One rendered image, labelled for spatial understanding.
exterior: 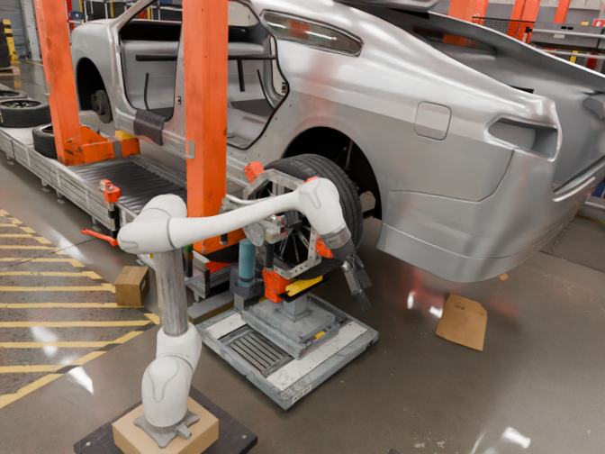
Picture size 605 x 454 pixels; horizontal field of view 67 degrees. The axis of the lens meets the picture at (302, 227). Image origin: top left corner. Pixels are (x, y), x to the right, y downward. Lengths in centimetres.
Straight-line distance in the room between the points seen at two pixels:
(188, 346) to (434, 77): 154
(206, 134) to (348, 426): 166
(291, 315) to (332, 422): 64
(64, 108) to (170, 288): 271
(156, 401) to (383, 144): 151
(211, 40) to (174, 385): 158
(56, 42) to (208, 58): 193
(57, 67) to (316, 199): 312
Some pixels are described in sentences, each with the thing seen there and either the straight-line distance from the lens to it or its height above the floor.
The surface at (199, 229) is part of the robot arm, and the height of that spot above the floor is 123.
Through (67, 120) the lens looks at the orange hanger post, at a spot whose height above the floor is 90.
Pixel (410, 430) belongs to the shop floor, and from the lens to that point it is 258.
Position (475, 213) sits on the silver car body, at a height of 112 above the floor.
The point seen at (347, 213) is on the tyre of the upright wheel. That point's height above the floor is 98.
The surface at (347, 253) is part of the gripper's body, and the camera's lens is 140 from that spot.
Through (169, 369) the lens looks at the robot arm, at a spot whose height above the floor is 67.
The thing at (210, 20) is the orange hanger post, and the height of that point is 179.
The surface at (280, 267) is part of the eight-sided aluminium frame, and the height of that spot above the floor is 62.
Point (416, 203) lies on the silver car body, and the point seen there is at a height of 107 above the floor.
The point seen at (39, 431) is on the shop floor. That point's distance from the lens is 262.
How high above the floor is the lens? 186
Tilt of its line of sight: 25 degrees down
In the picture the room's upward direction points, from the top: 5 degrees clockwise
